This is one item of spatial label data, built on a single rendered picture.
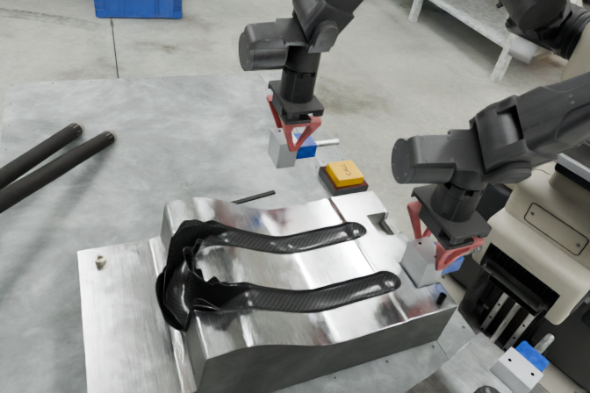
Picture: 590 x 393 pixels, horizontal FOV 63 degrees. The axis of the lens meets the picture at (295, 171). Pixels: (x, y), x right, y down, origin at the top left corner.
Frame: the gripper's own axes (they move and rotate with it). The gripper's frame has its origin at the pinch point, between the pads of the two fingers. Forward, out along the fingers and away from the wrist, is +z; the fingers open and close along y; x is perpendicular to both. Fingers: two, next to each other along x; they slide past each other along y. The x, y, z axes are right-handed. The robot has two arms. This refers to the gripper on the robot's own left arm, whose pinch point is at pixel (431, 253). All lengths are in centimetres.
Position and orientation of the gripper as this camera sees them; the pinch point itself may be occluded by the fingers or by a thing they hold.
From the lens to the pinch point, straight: 75.0
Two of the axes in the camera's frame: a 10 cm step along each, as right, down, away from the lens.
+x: 9.2, -1.4, 3.6
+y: 3.7, 6.1, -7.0
